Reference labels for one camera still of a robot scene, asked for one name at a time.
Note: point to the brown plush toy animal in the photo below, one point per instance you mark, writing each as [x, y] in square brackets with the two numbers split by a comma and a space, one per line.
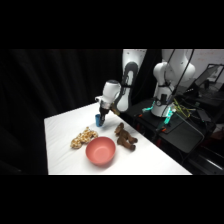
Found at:
[125, 136]

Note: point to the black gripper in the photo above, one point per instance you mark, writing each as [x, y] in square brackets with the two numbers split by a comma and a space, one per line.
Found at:
[105, 111]

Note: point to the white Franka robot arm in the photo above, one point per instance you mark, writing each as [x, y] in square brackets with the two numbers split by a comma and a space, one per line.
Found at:
[170, 73]

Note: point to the pink bowl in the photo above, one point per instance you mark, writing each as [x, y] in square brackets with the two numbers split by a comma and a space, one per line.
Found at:
[100, 150]

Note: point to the spotted giraffe plush toy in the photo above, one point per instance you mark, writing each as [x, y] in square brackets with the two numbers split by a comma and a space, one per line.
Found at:
[83, 137]

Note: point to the tan wrist camera mount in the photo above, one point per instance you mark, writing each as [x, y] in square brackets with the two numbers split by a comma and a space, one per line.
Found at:
[115, 110]

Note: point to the small green light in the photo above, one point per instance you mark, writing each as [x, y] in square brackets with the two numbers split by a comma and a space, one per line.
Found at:
[169, 117]

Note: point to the black laptop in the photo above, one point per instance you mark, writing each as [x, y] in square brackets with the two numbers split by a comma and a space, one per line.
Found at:
[209, 76]

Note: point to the black curtain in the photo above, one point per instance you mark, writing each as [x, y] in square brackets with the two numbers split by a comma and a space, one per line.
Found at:
[40, 86]

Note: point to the black robot stand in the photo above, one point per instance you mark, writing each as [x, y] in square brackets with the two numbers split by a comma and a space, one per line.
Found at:
[180, 131]

